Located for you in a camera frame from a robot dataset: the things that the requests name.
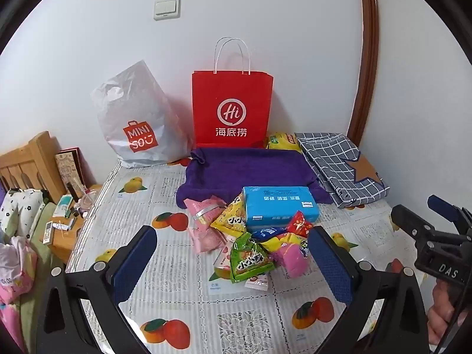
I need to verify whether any blue cookie packet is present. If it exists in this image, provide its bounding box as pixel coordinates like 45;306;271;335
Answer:
251;226;292;241

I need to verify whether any blue tissue pack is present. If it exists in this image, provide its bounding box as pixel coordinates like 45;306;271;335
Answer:
242;186;319;233

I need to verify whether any white strawberry print packet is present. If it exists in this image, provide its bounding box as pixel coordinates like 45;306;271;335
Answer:
214;247;271;291

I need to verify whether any wooden headboard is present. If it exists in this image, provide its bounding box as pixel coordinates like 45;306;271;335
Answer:
0;131;69;205

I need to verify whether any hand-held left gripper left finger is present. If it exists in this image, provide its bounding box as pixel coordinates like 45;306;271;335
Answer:
37;225;159;354

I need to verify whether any pink printed cloth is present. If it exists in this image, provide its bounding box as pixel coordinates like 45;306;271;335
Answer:
0;236;38;305

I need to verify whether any green snack packet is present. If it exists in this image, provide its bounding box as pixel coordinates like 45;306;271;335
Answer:
230;232;276;284

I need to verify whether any grey checked folded cloth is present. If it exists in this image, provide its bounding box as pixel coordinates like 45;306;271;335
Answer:
295;132;391;207

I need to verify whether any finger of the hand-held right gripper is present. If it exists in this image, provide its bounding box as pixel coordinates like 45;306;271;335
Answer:
427;195;472;230
391;204;440;246

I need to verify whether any white remote control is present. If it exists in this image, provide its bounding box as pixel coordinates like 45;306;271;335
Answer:
42;221;56;245

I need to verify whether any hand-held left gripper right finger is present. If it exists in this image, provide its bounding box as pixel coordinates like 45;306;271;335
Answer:
308;226;432;354

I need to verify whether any small red packet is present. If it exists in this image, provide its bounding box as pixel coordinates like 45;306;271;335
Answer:
286;210;315;238

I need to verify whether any yellow and pink candy packet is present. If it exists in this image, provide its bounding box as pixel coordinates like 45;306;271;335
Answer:
258;233;314;278

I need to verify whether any person's right hand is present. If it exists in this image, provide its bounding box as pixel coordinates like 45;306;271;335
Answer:
427;277;467;346

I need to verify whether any brown wooden door frame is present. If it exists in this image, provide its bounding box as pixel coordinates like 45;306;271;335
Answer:
347;0;380;142

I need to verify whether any teal and white box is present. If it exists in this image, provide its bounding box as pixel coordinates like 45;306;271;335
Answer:
52;195;74;218

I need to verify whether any pink ribbon packet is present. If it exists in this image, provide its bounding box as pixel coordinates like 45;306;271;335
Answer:
183;195;227;229

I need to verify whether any white light switch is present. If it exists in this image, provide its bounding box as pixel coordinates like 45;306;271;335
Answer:
153;0;182;21

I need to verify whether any decorated gift box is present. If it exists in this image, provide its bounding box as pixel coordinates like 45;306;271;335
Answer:
55;147;88;201

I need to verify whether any large yellow snack bag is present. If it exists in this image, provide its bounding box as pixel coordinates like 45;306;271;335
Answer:
266;133;299;151

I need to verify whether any red paper bag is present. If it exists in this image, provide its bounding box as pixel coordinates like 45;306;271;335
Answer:
191;37;274;149

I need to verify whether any wooden bedside table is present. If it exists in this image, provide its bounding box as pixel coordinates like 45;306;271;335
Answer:
50;184;104;264

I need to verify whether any yellow snack packet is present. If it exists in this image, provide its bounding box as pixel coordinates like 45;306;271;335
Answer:
210;195;248;235

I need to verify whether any white plastic shopping bag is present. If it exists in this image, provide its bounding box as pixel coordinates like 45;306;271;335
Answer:
90;60;192;169

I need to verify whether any purple towel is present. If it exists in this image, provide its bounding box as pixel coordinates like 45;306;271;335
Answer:
175;147;334;210

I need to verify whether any floral pillow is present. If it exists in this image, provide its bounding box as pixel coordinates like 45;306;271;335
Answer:
0;188;48;237

